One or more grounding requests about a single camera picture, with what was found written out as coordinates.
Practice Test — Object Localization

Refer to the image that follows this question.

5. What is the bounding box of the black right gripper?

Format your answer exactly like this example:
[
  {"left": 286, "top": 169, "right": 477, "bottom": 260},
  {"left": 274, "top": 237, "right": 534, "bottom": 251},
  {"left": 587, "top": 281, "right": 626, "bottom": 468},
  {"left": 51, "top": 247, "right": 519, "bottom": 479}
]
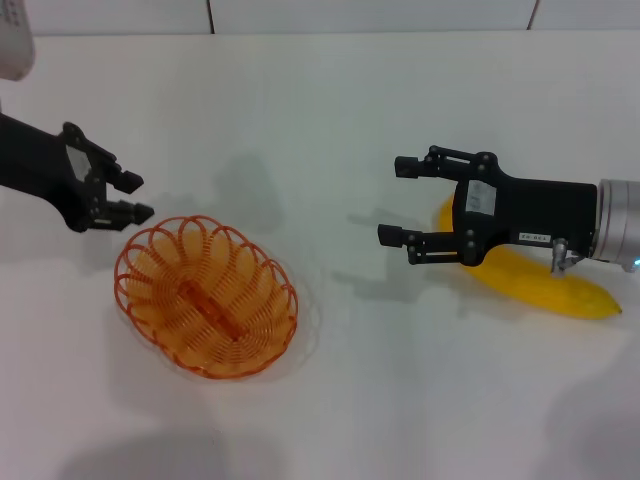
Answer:
[{"left": 377, "top": 145, "right": 600, "bottom": 266}]

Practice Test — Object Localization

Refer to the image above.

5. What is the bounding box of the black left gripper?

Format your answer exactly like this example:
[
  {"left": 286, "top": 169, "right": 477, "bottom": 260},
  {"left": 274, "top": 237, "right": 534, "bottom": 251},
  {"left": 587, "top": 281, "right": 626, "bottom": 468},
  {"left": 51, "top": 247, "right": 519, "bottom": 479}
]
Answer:
[{"left": 0, "top": 112, "right": 155, "bottom": 234}]

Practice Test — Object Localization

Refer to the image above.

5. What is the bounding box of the orange wire basket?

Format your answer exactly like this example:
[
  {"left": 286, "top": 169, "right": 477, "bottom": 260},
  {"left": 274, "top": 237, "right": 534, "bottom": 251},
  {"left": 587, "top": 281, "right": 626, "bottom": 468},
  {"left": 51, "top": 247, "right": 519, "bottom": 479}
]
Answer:
[{"left": 113, "top": 214, "right": 300, "bottom": 380}]

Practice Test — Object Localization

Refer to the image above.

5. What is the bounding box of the yellow banana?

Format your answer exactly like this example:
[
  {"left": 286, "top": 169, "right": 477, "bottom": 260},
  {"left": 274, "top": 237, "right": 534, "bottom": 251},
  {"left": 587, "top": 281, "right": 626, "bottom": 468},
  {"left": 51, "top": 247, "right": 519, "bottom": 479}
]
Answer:
[{"left": 432, "top": 194, "right": 624, "bottom": 320}]

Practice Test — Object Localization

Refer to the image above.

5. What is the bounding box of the right gripper cable with plug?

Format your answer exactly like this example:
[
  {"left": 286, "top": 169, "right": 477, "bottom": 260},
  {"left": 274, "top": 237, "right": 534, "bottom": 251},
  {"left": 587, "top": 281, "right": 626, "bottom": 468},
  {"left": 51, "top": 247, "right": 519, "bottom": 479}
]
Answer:
[{"left": 550, "top": 238, "right": 582, "bottom": 276}]

